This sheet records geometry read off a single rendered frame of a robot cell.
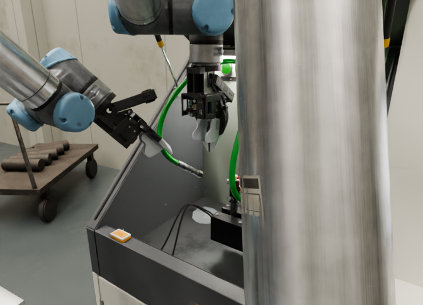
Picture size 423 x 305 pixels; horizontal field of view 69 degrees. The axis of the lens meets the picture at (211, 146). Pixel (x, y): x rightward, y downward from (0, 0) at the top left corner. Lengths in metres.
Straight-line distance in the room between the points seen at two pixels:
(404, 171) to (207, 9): 0.52
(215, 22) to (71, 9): 3.64
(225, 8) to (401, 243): 0.60
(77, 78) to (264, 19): 0.64
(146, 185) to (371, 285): 0.94
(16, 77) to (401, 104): 0.74
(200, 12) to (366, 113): 0.44
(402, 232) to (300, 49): 0.66
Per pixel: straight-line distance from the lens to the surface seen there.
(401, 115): 0.77
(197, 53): 0.70
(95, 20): 3.87
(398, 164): 0.77
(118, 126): 0.78
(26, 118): 0.75
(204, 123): 0.77
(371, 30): 0.18
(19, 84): 0.61
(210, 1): 0.58
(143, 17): 0.54
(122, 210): 1.03
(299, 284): 0.17
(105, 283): 1.07
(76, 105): 0.63
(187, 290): 0.80
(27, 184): 3.02
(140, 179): 1.04
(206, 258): 1.02
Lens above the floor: 1.45
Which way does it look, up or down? 18 degrees down
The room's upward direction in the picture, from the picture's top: straight up
